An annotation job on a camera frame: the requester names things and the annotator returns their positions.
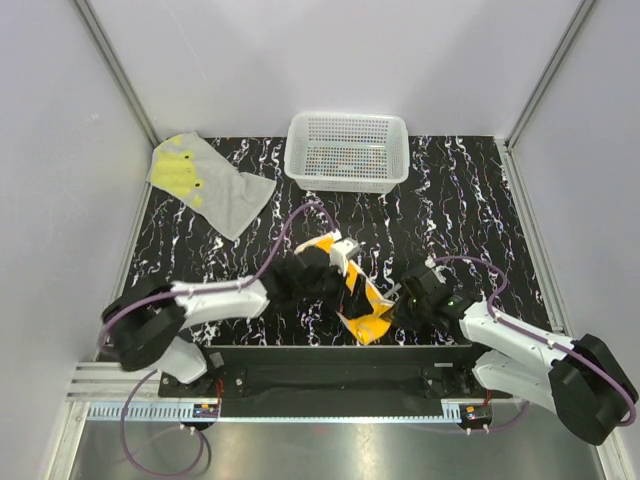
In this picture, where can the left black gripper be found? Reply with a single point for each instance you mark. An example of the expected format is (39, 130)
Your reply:
(351, 306)

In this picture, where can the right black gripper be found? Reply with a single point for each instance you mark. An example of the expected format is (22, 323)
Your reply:
(400, 316)

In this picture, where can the grey and orange towel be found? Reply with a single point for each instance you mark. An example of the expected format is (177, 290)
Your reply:
(370, 328)

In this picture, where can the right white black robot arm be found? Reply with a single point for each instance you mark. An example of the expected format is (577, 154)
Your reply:
(578, 380)

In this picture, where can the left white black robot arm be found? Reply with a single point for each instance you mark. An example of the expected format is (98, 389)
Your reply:
(144, 326)

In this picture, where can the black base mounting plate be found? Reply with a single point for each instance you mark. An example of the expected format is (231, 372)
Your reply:
(338, 375)

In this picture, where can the white plastic mesh basket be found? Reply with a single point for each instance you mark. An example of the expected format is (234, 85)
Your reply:
(352, 153)

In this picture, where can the grey towel yellow frog print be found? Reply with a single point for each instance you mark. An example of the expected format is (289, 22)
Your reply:
(191, 170)

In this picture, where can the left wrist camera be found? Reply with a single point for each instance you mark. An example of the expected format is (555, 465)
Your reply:
(342, 251)

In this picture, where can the white slotted cable duct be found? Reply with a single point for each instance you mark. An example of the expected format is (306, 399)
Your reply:
(235, 411)

